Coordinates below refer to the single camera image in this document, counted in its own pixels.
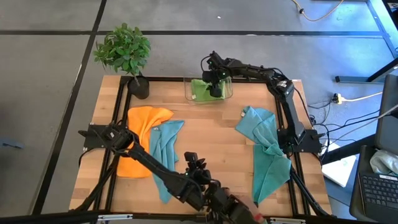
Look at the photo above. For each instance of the clear plastic bin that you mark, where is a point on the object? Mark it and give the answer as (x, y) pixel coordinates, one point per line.
(228, 93)

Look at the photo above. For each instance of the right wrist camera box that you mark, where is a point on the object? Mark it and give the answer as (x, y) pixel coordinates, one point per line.
(206, 76)

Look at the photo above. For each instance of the orange microfiber towel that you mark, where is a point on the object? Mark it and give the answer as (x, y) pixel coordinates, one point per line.
(141, 124)

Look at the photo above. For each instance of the person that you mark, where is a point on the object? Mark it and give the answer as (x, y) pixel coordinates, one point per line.
(248, 213)

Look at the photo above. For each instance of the teal microfiber towel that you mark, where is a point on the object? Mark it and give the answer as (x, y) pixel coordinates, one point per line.
(270, 174)

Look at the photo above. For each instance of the black desk foot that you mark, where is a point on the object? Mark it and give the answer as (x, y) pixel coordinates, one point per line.
(351, 79)

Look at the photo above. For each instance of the white notebook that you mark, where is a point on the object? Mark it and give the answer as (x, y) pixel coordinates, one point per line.
(339, 169)

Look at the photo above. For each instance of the silver metal bracket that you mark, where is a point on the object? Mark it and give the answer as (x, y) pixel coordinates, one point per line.
(115, 217)
(287, 221)

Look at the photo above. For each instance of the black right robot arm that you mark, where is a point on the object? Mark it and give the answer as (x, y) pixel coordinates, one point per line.
(292, 115)

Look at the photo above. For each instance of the green potted plant black pot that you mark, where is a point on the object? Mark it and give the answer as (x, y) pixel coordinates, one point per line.
(124, 49)

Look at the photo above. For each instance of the crumpled white cloth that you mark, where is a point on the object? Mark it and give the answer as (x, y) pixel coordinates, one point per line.
(384, 161)

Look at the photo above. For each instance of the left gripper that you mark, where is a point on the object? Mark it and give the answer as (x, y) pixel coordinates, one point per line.
(199, 180)

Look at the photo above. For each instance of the grey floor plate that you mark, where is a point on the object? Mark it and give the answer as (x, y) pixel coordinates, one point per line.
(11, 144)

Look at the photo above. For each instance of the dark grey laptop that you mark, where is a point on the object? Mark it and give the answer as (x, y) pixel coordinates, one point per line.
(376, 189)

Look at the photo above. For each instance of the green microfiber towel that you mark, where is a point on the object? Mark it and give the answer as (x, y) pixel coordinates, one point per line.
(200, 91)

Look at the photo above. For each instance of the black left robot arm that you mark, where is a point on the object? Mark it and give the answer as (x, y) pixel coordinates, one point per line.
(155, 168)

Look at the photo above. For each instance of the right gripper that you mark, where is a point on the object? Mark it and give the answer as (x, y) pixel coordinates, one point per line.
(219, 77)

